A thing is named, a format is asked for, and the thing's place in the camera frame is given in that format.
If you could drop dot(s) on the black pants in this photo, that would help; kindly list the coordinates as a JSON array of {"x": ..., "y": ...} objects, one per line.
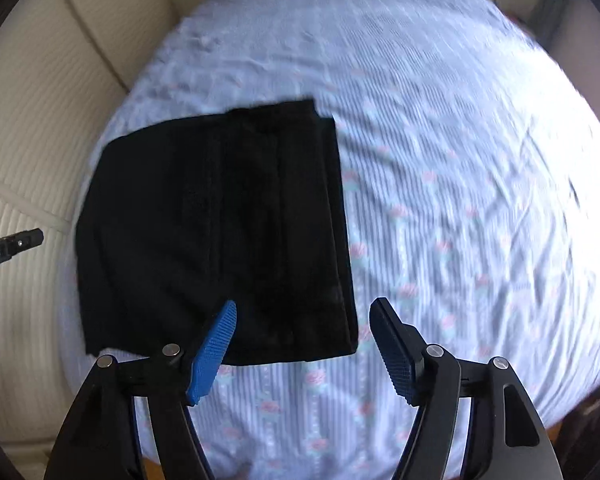
[{"x": 205, "y": 235}]

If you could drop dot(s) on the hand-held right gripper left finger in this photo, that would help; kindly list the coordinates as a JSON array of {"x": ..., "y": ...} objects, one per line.
[{"x": 212, "y": 355}]

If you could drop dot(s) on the cream sliding wardrobe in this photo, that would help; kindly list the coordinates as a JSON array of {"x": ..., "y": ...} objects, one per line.
[{"x": 35, "y": 110}]

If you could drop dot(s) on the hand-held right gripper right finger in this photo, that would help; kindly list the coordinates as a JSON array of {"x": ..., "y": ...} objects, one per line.
[{"x": 395, "y": 355}]

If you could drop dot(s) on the bed with blue striped sheet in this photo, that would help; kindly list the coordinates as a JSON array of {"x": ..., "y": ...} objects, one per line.
[{"x": 430, "y": 135}]

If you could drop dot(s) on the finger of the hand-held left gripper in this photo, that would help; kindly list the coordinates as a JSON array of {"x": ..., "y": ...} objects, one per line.
[{"x": 25, "y": 241}]

